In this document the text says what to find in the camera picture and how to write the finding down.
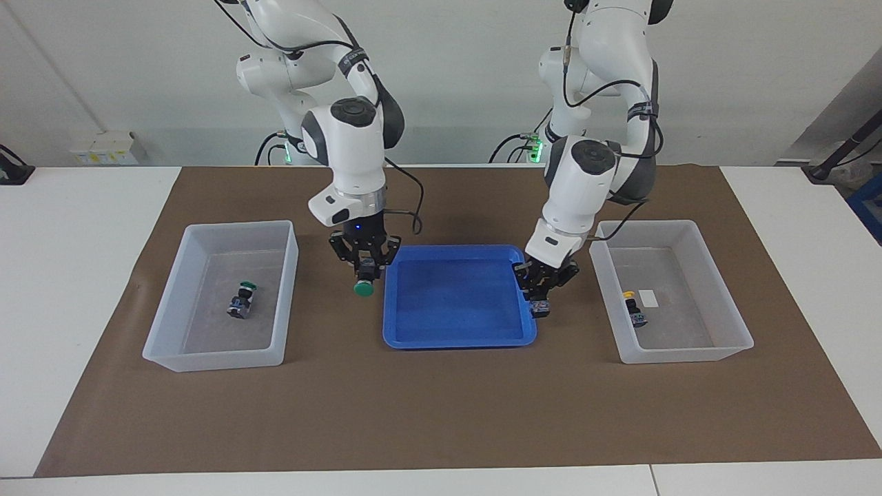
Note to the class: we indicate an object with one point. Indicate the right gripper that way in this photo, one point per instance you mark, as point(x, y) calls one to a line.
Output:
point(365, 234)

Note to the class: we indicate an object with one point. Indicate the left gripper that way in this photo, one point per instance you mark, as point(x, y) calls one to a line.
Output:
point(549, 265)

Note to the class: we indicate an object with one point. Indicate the green push button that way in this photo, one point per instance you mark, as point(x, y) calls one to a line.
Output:
point(364, 284)
point(242, 302)

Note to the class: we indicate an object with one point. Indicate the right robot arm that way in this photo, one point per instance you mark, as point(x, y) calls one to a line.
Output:
point(351, 158)

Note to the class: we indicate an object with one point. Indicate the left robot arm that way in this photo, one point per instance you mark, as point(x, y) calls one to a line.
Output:
point(579, 193)

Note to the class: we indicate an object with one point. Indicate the blue plastic tray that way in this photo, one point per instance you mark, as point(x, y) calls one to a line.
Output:
point(458, 303)

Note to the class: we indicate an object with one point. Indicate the white label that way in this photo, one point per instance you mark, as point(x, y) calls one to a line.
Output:
point(648, 298)

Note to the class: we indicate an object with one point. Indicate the clear plastic box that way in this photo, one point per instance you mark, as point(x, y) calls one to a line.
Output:
point(689, 337)
point(207, 344)

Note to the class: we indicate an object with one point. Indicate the black stand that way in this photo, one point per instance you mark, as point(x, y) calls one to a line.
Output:
point(837, 155)
point(12, 171)

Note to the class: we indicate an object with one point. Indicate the blue crate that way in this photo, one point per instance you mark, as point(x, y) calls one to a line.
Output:
point(868, 207)

